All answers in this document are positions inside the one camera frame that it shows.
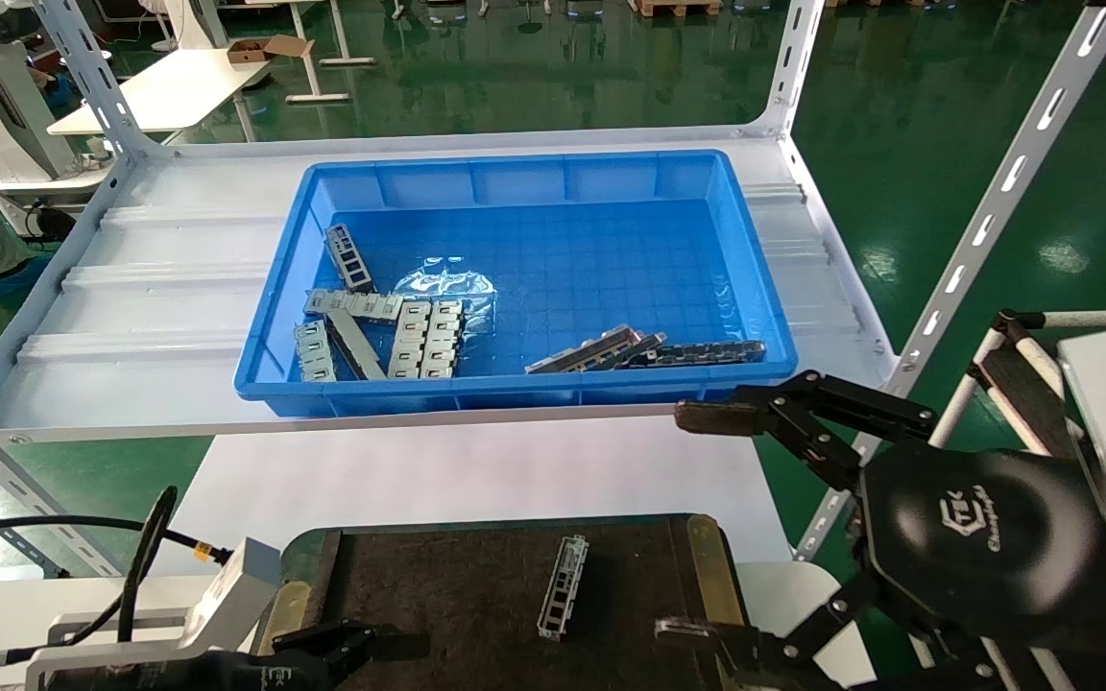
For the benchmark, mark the open flat cardboard box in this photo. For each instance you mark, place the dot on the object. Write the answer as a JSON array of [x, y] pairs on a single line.
[[270, 48]]

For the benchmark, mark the white desk with legs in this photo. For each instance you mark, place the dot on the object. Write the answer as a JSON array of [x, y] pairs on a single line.
[[318, 72]]

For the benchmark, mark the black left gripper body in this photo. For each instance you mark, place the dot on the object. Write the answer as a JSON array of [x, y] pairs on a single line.
[[227, 674]]

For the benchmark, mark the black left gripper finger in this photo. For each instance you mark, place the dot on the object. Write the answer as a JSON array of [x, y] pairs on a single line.
[[361, 641]]

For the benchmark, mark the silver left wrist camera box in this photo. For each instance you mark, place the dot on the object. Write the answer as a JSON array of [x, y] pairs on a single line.
[[236, 585]]

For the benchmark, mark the black tray with brass edges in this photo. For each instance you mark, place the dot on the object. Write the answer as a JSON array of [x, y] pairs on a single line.
[[457, 595]]

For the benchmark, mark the light grey metal bracket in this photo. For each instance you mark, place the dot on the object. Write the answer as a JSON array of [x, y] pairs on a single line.
[[313, 350], [351, 305], [409, 339]]

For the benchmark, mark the silver slotted metal part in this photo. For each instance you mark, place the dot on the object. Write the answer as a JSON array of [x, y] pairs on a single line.
[[563, 585]]

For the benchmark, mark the white pipe frame cart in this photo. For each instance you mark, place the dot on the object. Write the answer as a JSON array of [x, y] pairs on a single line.
[[1014, 379]]

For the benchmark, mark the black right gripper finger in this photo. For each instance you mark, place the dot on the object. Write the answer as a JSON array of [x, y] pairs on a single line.
[[783, 657], [803, 413]]

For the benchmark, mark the black round floor device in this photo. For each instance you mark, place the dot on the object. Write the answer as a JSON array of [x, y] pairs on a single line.
[[49, 223]]

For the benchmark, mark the black slotted metal part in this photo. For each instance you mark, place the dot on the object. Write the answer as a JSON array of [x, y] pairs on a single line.
[[707, 352]]

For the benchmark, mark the dark grey perforated bracket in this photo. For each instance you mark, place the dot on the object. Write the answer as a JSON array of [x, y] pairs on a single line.
[[348, 257]]

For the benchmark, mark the clear plastic bag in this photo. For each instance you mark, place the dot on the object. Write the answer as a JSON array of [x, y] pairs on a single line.
[[447, 283]]

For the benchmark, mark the blue plastic bin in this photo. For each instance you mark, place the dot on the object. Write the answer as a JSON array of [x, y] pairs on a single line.
[[611, 250]]

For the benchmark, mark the grey metal bracket part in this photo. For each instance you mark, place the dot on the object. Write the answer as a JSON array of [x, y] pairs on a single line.
[[644, 347]]

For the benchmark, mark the white slotted metal rack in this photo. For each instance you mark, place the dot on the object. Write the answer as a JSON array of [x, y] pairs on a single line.
[[179, 250]]

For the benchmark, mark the grey brackets right pile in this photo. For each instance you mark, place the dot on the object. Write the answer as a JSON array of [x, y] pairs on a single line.
[[577, 352]]

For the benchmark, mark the white rounded desk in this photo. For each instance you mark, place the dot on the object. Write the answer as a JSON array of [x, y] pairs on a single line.
[[169, 101]]

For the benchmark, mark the wooden pallet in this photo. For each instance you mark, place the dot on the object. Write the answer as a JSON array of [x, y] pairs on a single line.
[[673, 8]]

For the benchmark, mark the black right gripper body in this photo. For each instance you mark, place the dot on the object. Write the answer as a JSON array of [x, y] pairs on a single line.
[[975, 537]]

